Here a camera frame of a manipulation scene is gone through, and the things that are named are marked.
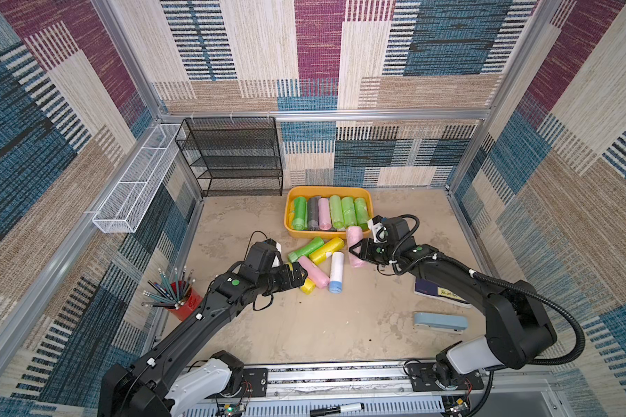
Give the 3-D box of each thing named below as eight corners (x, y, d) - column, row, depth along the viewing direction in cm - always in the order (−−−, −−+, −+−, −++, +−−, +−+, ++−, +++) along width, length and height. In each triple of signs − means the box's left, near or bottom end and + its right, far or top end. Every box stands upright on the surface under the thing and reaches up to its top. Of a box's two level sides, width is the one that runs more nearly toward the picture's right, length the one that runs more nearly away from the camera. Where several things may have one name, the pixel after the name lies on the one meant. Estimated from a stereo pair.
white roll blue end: (328, 293, 91) (328, 290, 89) (330, 254, 101) (331, 251, 99) (342, 294, 90) (343, 291, 89) (343, 255, 100) (344, 251, 99)
